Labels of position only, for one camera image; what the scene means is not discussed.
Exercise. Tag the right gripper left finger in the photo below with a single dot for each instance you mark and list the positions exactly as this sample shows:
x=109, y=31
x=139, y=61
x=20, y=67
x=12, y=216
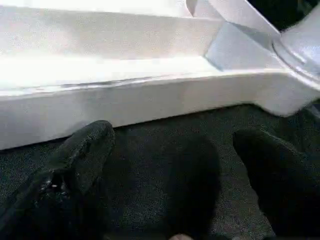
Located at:
x=62, y=187

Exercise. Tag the white plastic table leg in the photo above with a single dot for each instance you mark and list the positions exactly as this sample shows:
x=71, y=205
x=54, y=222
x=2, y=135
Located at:
x=302, y=42

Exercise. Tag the white plastic table top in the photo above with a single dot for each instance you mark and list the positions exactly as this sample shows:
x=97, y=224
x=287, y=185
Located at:
x=125, y=75

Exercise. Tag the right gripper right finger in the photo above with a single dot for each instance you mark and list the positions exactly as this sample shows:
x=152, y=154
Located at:
x=282, y=187

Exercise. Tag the black mat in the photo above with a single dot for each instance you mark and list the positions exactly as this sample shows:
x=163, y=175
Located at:
x=162, y=175

